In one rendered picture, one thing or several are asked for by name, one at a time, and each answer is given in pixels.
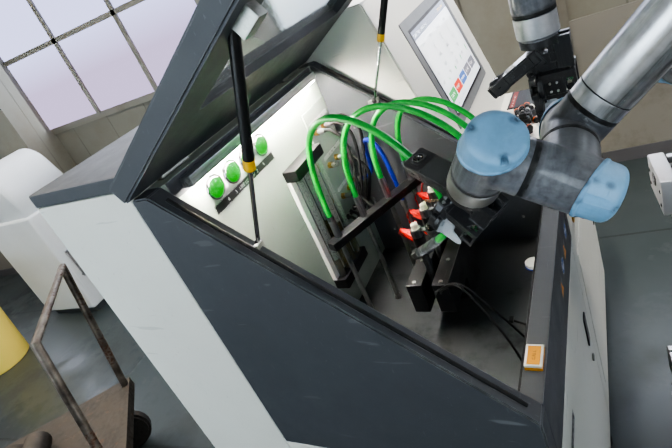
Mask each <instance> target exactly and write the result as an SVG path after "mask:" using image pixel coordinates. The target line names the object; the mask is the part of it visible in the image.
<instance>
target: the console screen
mask: <svg viewBox="0 0 672 448"><path fill-rule="evenodd" d="M398 26H399V28H400V30H401V31H402V33H403V35H404V36H405V38H406V40H407V41H408V43H409V45H410V46H411V48H412V50H413V51H414V53H415V55H416V56H417V58H418V60H419V61H420V63H421V65H422V66H423V68H424V70H425V71H426V73H427V75H428V76H429V78H430V80H431V81H432V83H433V85H434V86H435V88H436V90H437V91H438V93H439V95H440V96H441V98H442V99H446V100H448V101H451V102H453V103H456V104H458V105H460V106H461V107H463V108H465V109H466V110H468V111H470V108H471V106H472V104H473V102H474V99H475V97H476V95H477V92H478V90H479V88H480V86H481V83H482V81H483V79H484V76H485V74H486V72H485V70H484V68H483V66H482V64H481V63H480V61H479V59H478V57H477V55H476V54H475V52H474V50H473V48H472V47H471V45H470V43H469V41H468V39H467V38H466V36H465V34H464V32H463V31H462V29H461V27H460V25H459V23H458V22H457V20H456V18H455V16H454V15H453V13H452V11H451V9H450V7H449V6H448V4H447V2H446V0H423V1H422V2H421V3H420V4H419V5H418V6H417V7H416V8H415V9H414V10H413V11H412V12H411V13H410V14H409V15H408V16H407V17H406V18H405V19H404V20H403V21H402V22H401V23H400V24H399V25H398ZM447 108H448V110H449V111H450V112H452V113H454V114H455V115H457V116H458V117H460V118H461V119H463V120H464V121H465V120H466V118H467V117H466V116H464V115H463V114H461V113H459V112H458V111H456V110H454V109H452V108H449V107H447Z"/></svg>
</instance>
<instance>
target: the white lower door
mask: <svg viewBox="0 0 672 448"><path fill-rule="evenodd" d="M562 448H609V422H608V409H607V404H606V399H605V395H604V390H603V386H602V381H601V377H600V372H599V368H598V363H597V359H596V354H595V349H594V345H593V340H592V336H591V331H590V327H589V322H588V318H587V313H586V309H585V304H584V299H583V295H582V290H581V286H580V281H579V277H578V272H577V268H576V263H575V258H574V254H573V249H572V246H571V258H570V281H569V304H568V326H567V349H566V371H565V394H564V417H563V439H562Z"/></svg>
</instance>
